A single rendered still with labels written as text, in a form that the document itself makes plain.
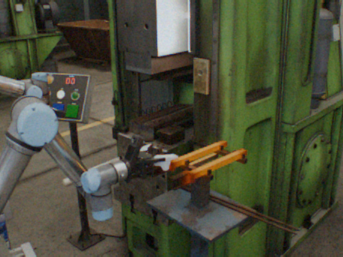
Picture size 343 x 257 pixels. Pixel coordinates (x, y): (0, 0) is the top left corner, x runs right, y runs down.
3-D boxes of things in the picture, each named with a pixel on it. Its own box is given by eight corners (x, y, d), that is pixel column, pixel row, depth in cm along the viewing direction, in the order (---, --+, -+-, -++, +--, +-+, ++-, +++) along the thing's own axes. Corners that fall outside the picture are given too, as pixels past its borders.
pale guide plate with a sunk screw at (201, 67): (207, 95, 191) (207, 60, 186) (192, 92, 197) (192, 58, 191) (209, 94, 193) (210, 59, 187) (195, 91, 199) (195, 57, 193)
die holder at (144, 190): (167, 226, 212) (165, 150, 196) (122, 201, 236) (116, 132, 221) (228, 188, 250) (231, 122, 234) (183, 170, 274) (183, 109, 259)
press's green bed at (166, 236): (168, 292, 228) (167, 225, 212) (127, 264, 252) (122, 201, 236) (225, 248, 266) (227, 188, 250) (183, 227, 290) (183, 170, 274)
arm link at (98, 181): (80, 191, 135) (77, 169, 132) (107, 180, 142) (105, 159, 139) (92, 200, 130) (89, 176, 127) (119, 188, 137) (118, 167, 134)
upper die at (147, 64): (151, 74, 197) (150, 55, 194) (125, 69, 210) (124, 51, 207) (204, 61, 226) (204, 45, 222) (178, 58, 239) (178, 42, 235)
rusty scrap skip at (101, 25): (108, 71, 809) (105, 28, 779) (58, 60, 928) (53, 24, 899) (150, 61, 892) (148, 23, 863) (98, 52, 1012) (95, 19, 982)
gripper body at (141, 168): (144, 168, 152) (117, 178, 145) (142, 148, 149) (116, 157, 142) (156, 175, 147) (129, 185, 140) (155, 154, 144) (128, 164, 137)
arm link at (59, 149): (-2, 102, 128) (78, 198, 153) (2, 110, 119) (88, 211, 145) (27, 81, 130) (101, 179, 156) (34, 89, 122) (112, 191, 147)
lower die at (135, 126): (153, 140, 210) (153, 125, 207) (129, 131, 222) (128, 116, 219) (203, 120, 238) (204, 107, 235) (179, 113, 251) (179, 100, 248)
